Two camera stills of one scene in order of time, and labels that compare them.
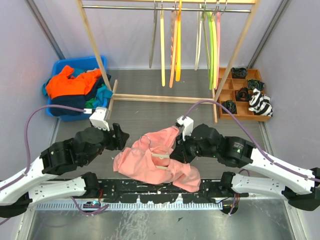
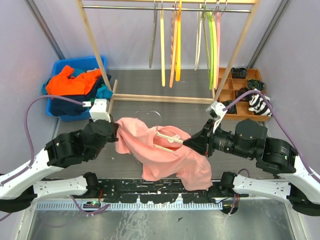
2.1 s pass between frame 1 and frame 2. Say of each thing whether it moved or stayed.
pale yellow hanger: stayed
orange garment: stayed
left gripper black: stayed
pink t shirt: moved
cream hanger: moved
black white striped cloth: stayed
